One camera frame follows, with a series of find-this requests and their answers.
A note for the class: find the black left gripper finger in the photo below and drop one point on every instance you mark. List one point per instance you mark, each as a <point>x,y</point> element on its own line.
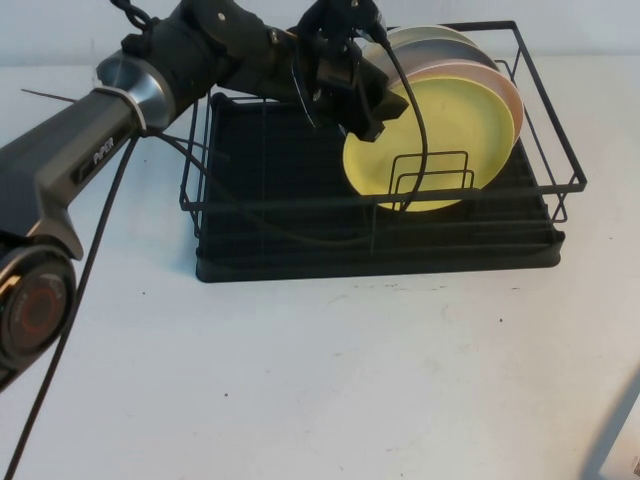
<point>365,125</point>
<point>387,97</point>

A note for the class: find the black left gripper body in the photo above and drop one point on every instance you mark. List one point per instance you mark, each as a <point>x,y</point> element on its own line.
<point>330,75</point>

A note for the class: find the yellow plate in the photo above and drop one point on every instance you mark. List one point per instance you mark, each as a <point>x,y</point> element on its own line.
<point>450,125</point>

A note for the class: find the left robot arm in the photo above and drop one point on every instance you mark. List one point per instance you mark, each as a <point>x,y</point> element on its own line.
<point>60,150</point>

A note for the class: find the pale green plate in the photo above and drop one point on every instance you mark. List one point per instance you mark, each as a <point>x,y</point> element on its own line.
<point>430,32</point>

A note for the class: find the grey plate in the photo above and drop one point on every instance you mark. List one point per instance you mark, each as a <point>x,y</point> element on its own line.
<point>450,50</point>

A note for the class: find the pink plate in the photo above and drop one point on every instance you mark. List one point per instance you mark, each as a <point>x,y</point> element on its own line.
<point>500,80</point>

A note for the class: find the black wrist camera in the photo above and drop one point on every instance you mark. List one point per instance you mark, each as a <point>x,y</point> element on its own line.
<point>345,15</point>

